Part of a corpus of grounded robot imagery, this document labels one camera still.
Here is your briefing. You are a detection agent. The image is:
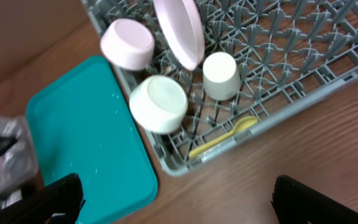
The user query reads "clear plastic bin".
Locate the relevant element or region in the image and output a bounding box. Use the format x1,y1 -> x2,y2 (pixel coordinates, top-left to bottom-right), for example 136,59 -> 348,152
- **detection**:
0,116 -> 39,195

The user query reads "white bowl with rice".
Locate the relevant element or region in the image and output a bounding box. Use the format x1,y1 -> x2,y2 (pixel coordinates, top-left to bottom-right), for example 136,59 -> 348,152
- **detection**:
129,75 -> 188,134

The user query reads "small white cup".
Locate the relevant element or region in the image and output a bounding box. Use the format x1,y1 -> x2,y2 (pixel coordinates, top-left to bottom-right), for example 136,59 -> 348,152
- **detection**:
203,52 -> 241,101

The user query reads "grey dish rack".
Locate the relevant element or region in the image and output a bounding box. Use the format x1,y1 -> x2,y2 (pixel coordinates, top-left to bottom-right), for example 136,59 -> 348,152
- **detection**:
82,0 -> 358,176

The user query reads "pink bowl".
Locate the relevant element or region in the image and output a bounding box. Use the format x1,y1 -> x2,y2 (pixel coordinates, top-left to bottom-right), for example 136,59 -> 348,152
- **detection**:
100,19 -> 155,71

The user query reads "teal plastic tray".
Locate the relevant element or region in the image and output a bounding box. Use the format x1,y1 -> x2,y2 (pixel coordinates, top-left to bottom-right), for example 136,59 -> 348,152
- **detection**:
25,56 -> 158,223

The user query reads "yellow plastic spoon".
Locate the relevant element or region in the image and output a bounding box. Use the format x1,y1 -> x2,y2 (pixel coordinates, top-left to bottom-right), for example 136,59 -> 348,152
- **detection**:
188,116 -> 259,159

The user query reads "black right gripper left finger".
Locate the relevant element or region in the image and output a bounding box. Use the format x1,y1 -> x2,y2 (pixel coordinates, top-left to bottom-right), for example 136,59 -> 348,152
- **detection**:
0,173 -> 85,223

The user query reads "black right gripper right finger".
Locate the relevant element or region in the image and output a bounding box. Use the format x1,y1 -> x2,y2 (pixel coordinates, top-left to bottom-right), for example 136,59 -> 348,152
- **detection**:
271,175 -> 358,224

